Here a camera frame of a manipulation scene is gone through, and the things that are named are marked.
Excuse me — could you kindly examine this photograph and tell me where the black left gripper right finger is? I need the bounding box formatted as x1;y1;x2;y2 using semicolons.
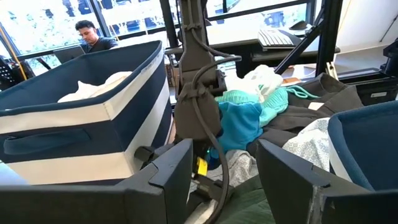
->
255;138;398;224

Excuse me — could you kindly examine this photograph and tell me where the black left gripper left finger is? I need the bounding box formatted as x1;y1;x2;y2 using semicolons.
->
0;138;194;224

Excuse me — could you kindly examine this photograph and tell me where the dark green garment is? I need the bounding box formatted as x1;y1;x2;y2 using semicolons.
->
214;175;276;224

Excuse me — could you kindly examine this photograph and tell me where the white geometric patterned cloth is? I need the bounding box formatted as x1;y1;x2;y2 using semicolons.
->
187;117;332;195

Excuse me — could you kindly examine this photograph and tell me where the cream white towel cloth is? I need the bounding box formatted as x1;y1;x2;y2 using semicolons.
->
57;71;133;104

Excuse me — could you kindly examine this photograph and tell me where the teal blue cloth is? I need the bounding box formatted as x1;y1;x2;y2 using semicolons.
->
208;100;264;160

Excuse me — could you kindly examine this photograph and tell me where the blue white fabric bin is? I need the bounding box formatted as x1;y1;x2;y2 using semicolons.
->
326;100;398;192

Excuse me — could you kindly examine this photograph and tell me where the navy white striped fabric bin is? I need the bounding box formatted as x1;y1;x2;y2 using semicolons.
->
0;40;174;186

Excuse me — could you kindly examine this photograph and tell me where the black garment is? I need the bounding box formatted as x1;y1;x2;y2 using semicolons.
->
247;72;364;158

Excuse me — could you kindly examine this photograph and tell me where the mint green knit cloth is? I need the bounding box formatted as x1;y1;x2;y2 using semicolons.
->
214;84;322;129

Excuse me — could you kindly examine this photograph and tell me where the white thin cloth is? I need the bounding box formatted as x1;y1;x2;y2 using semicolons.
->
223;64;284;103

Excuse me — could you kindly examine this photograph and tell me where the black equipment box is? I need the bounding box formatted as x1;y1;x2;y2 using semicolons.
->
338;66;398;107

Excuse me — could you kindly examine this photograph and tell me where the dark office desk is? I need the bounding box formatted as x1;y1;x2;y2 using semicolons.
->
164;37;341;79

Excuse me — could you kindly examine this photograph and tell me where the dark laptop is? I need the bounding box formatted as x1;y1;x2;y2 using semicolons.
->
53;45;86;65

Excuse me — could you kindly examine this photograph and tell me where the black mesh office chair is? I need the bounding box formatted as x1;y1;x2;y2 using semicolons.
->
0;55;20;91

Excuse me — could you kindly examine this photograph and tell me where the white computer keyboard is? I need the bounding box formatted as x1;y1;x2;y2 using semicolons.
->
257;27;302;50

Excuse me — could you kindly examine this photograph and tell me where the person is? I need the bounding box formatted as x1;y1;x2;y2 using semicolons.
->
74;19;119;54

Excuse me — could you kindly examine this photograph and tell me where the yellow pole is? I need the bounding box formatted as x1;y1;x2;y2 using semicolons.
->
0;26;29;82

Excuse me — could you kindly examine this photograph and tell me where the black computer mouse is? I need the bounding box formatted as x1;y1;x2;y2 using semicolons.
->
288;19;309;31

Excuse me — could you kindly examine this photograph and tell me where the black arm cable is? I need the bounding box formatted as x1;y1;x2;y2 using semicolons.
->
189;27;243;224

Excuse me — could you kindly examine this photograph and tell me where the black diagonal frame strut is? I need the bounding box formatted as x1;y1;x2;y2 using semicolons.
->
273;18;324;76

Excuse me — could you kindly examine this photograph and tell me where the black metal frame post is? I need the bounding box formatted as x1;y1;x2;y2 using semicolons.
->
315;0;344;77

